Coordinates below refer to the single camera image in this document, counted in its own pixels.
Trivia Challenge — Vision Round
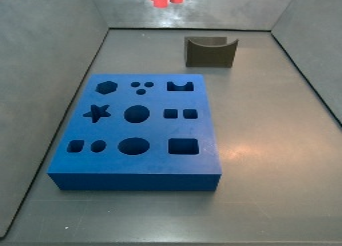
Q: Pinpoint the blue shape sorter block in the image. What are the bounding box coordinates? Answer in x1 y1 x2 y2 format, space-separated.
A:
47 74 222 191

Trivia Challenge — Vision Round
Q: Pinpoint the dark grey curved holder block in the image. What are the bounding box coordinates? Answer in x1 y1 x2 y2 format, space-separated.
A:
185 36 239 68

